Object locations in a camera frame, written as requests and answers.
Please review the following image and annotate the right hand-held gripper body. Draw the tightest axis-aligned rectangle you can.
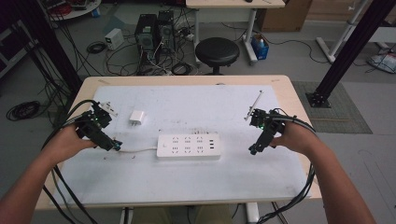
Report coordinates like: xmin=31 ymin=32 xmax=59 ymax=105
xmin=244 ymin=90 xmax=286 ymax=150

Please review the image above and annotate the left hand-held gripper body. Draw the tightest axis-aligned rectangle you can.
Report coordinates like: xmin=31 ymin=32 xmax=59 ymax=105
xmin=76 ymin=101 xmax=120 ymax=152

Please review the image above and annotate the white power adapter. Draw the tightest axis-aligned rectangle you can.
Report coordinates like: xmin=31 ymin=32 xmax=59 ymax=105
xmin=128 ymin=109 xmax=147 ymax=127

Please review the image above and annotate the person's right hand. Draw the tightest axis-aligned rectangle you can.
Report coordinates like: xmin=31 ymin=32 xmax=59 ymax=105
xmin=269 ymin=120 xmax=325 ymax=157

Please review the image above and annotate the person's left hand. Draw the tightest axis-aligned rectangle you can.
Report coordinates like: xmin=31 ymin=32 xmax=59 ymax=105
xmin=41 ymin=124 xmax=98 ymax=166

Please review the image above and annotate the white table leg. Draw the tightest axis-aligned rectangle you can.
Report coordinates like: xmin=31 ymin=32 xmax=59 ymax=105
xmin=245 ymin=202 xmax=261 ymax=224

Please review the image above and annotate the white table mat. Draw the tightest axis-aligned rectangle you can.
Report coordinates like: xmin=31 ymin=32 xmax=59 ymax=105
xmin=51 ymin=84 xmax=312 ymax=207

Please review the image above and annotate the blue box with bottles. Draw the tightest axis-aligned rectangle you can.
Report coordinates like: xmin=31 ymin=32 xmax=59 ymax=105
xmin=250 ymin=33 xmax=270 ymax=61

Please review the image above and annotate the grey floor mat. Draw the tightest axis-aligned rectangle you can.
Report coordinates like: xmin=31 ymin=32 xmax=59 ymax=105
xmin=291 ymin=80 xmax=374 ymax=135

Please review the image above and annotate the black round stool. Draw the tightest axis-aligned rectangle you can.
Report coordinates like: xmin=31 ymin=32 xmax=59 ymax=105
xmin=194 ymin=36 xmax=241 ymax=76

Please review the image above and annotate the white power supply box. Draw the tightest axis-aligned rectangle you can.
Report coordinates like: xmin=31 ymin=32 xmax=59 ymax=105
xmin=104 ymin=27 xmax=125 ymax=51

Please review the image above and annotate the large black computer tower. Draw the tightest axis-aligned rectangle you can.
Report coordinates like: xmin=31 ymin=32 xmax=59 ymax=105
xmin=134 ymin=13 xmax=161 ymax=68

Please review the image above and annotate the cardboard box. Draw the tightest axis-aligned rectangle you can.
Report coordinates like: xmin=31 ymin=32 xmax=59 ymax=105
xmin=256 ymin=0 xmax=313 ymax=34

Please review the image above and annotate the round white table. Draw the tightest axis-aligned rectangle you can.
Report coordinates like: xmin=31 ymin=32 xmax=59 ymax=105
xmin=39 ymin=0 xmax=103 ymax=21

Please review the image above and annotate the small black computer tower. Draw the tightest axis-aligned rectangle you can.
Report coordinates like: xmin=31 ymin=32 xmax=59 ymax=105
xmin=157 ymin=9 xmax=177 ymax=54

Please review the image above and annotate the wooden desk with white legs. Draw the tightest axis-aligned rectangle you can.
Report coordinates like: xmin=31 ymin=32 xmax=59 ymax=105
xmin=185 ymin=0 xmax=287 ymax=66

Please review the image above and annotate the white floor power strip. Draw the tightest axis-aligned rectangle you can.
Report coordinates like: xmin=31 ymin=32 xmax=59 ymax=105
xmin=366 ymin=51 xmax=396 ymax=75

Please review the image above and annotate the white power strip cable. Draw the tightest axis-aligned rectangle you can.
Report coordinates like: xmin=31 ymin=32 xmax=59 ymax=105
xmin=118 ymin=146 xmax=159 ymax=154

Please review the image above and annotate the left hand-held gripper cable bundle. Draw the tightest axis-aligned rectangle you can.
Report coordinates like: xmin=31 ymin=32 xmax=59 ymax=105
xmin=41 ymin=99 xmax=100 ymax=224

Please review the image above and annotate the hand-held gripper cable bundle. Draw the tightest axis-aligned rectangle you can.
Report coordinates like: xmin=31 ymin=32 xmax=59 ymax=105
xmin=41 ymin=99 xmax=100 ymax=224
xmin=255 ymin=107 xmax=318 ymax=224

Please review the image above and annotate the right hand-held gripper cable bundle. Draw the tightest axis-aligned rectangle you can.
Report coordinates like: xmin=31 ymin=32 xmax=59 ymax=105
xmin=255 ymin=107 xmax=318 ymax=224

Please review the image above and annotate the large coiled black cable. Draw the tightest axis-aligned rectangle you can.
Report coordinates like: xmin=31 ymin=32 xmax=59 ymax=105
xmin=6 ymin=100 xmax=42 ymax=122

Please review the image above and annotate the small coiled black cable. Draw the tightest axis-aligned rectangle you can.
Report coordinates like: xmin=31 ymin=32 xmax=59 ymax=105
xmin=86 ymin=40 xmax=107 ymax=55

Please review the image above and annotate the black metal frame post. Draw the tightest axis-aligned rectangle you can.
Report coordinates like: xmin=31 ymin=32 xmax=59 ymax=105
xmin=11 ymin=0 xmax=84 ymax=94
xmin=305 ymin=0 xmax=396 ymax=109

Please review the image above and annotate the white metal desk frame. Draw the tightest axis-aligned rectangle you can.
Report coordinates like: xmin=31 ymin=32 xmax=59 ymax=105
xmin=315 ymin=0 xmax=396 ymax=64

